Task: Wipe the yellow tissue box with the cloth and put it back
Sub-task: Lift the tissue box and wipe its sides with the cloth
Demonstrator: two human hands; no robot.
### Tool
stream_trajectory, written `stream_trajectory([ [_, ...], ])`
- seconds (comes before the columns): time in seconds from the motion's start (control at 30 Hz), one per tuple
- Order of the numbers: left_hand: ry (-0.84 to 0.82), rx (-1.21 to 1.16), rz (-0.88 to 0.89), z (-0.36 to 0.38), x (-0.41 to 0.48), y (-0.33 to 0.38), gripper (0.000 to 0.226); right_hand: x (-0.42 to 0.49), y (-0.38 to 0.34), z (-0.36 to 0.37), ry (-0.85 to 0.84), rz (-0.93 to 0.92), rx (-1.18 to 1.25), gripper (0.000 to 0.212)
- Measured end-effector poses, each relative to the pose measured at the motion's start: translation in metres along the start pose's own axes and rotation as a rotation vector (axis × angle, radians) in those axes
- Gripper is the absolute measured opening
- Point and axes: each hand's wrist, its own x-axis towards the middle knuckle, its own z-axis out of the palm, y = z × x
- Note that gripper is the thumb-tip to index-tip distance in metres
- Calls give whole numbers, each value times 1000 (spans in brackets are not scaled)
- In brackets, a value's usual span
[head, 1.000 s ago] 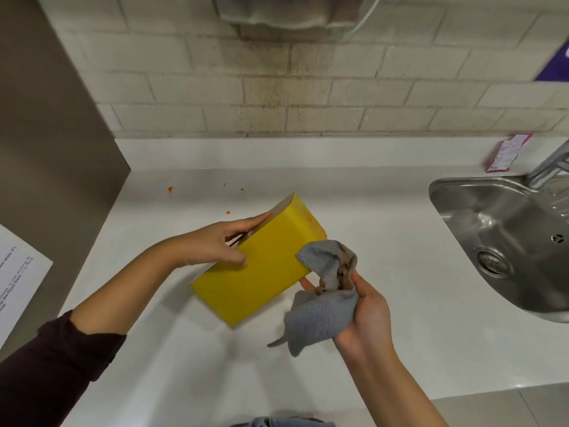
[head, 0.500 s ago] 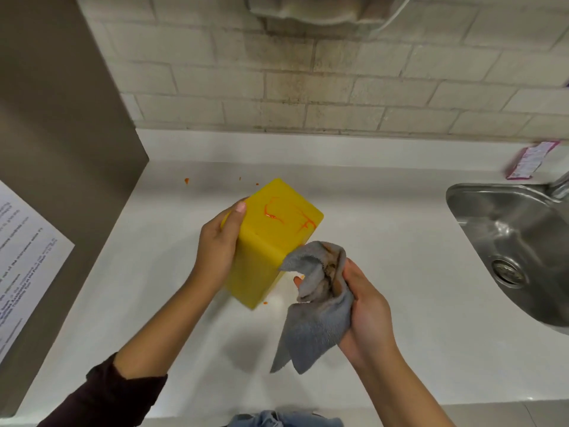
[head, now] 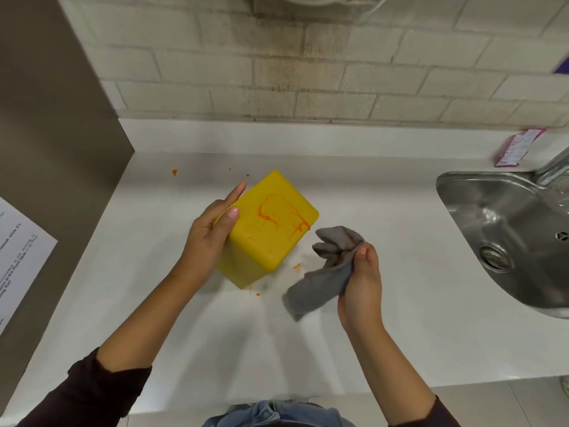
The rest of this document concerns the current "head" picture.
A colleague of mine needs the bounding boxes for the stainless steel sink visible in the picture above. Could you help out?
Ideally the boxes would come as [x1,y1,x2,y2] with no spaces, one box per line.
[435,171,569,320]

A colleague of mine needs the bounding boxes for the person's left forearm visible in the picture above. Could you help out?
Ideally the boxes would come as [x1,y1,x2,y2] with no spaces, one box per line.
[17,262,210,427]

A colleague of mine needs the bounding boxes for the chrome faucet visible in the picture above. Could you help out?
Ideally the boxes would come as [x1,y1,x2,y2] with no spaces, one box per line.
[533,146,569,187]

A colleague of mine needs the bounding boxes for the yellow box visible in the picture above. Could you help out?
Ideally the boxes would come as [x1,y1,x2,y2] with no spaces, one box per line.
[213,169,320,291]

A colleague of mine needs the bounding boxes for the white countertop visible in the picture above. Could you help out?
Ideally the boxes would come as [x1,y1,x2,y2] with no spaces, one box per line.
[0,117,569,423]

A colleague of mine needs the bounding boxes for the grey cloth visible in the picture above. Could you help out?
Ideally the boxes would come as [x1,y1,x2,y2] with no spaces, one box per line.
[282,225,367,323]

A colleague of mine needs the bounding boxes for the brown cabinet side panel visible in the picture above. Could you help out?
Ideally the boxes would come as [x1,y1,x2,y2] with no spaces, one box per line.
[0,0,136,410]

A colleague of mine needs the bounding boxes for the person's left hand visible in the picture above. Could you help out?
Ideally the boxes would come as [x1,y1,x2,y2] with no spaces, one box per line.
[174,181,248,291]

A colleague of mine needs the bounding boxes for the person's right hand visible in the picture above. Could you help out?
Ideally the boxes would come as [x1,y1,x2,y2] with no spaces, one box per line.
[337,243,386,339]

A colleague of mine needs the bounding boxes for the person's blue jeans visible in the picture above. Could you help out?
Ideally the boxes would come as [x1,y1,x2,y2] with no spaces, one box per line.
[202,400,356,427]

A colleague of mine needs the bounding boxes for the person's right forearm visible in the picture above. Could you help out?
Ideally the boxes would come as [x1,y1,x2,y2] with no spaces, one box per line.
[344,322,461,427]

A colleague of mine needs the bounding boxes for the white microwave guidelines poster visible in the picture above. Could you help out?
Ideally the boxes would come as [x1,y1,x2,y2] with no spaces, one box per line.
[0,196,59,336]

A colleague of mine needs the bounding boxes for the pink and white sachet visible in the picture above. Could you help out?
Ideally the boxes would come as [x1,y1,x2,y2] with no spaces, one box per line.
[493,128,548,168]

